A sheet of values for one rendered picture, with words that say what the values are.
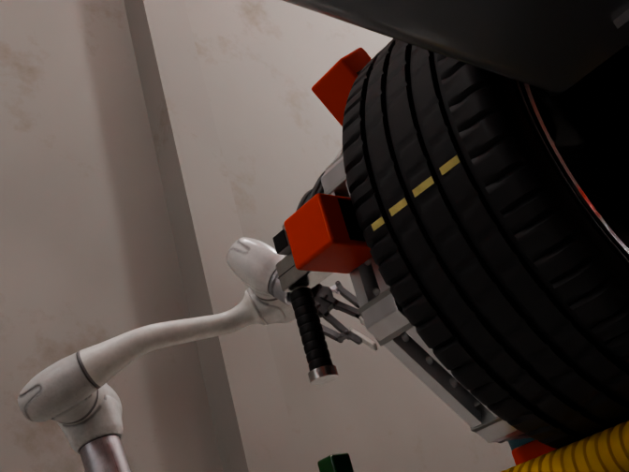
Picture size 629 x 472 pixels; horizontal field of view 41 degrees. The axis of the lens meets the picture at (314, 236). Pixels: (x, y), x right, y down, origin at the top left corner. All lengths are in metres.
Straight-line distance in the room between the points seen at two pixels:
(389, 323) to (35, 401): 1.18
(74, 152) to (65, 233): 0.54
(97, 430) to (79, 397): 0.13
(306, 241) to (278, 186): 4.35
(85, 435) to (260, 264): 0.60
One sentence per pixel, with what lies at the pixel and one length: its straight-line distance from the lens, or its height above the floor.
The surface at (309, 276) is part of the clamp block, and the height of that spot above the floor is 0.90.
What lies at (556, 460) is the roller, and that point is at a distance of 1.04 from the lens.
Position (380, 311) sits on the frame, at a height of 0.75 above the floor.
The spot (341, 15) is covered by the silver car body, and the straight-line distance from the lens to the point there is 0.52.
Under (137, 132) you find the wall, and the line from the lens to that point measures 5.07.
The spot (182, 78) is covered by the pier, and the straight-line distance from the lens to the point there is 5.17.
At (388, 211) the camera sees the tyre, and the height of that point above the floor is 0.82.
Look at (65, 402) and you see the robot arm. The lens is 2.04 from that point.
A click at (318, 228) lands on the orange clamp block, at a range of 0.99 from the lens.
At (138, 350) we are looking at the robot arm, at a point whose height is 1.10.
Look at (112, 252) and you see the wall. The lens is 4.55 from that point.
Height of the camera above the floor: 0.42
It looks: 25 degrees up
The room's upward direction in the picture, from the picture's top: 16 degrees counter-clockwise
